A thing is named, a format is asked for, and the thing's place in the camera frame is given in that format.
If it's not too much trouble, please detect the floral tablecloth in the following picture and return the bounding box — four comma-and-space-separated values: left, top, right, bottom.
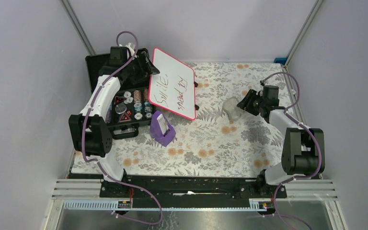
108, 63, 292, 177

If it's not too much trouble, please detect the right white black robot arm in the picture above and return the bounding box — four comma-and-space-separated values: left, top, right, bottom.
237, 85, 325, 197

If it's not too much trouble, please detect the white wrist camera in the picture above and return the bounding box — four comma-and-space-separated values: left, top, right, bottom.
125, 42, 137, 56

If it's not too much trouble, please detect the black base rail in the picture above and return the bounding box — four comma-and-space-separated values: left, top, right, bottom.
100, 175, 276, 199

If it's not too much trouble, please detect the blue poker chip stack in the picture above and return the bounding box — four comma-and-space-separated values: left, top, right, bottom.
134, 103, 143, 113

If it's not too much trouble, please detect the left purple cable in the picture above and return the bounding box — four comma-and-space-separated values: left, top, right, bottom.
80, 31, 165, 226

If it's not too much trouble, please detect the purple box holder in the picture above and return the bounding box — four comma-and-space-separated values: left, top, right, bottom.
149, 111, 176, 147

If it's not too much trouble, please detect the purple cable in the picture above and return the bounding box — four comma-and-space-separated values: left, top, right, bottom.
260, 71, 326, 230
80, 31, 165, 226

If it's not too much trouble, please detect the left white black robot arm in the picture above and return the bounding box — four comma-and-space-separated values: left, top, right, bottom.
69, 46, 158, 197

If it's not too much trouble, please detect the orange poker chip stack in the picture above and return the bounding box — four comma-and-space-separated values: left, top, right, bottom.
133, 90, 142, 103

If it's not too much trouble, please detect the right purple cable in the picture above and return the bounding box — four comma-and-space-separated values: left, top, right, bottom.
260, 71, 326, 230

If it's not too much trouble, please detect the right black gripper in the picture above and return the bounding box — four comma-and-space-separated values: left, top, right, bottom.
236, 89, 265, 116

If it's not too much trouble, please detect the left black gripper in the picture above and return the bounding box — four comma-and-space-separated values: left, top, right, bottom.
123, 51, 159, 84

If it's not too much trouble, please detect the grey eraser cloth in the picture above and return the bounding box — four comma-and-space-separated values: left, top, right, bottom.
222, 97, 244, 121

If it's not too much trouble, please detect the pink framed whiteboard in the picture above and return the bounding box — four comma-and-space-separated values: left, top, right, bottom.
149, 47, 196, 120

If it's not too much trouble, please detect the blue corner bracket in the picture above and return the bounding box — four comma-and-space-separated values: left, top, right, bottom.
274, 57, 288, 65

